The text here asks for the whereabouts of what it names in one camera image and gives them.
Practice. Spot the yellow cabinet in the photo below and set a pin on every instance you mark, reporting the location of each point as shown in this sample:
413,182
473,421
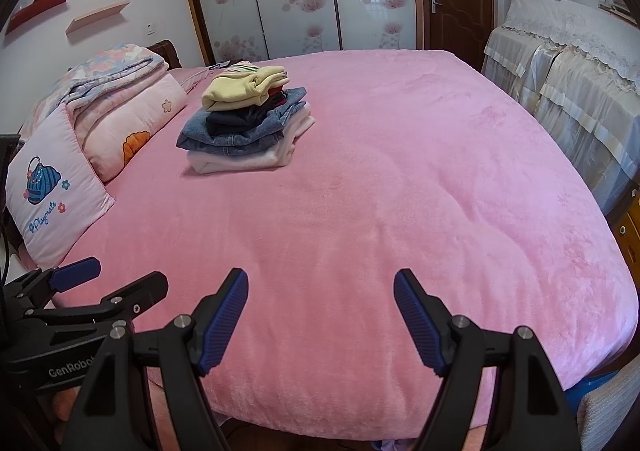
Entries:
630,241

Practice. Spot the blue plastic stool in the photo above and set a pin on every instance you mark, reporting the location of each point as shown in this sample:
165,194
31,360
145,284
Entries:
595,381

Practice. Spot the pink wall shelf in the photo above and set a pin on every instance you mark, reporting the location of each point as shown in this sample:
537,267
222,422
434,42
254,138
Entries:
97,17

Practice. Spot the navy folded garment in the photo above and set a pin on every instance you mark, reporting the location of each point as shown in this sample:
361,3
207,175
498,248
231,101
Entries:
235,120

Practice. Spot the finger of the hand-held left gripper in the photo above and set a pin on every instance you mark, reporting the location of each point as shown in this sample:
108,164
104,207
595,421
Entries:
145,288
75,273

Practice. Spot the lace covered furniture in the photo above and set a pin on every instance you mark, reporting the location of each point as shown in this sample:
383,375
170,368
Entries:
575,81

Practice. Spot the yellow knit cardigan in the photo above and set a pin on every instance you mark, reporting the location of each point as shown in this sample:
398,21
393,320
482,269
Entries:
235,91

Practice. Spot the folded floral quilt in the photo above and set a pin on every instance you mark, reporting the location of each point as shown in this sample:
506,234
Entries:
100,71

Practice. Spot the white bag print pillow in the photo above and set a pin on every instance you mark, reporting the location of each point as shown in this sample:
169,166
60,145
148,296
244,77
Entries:
65,211

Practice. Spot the red wall shelf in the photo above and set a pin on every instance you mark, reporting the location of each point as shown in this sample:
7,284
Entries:
40,8

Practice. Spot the white knitted cloth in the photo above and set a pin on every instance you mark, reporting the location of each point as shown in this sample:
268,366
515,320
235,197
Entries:
610,416

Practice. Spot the pink flower print pillow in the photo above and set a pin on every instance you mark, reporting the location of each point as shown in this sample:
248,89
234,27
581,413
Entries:
130,116

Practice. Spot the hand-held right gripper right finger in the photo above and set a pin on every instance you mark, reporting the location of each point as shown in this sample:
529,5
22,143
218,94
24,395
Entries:
417,316

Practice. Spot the brown wooden door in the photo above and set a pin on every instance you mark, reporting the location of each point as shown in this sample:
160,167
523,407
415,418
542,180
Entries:
460,6

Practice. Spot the blue denim garment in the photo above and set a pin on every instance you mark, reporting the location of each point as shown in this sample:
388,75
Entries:
225,142

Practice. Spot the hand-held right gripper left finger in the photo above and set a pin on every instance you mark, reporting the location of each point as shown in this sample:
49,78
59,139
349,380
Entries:
225,321

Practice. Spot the red and black garment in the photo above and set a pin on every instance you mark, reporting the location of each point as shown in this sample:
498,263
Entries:
277,96

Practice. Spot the dark wooden headboard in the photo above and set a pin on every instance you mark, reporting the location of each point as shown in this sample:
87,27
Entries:
167,53

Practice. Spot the pink bed blanket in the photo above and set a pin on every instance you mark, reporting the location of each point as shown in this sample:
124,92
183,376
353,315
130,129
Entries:
375,181

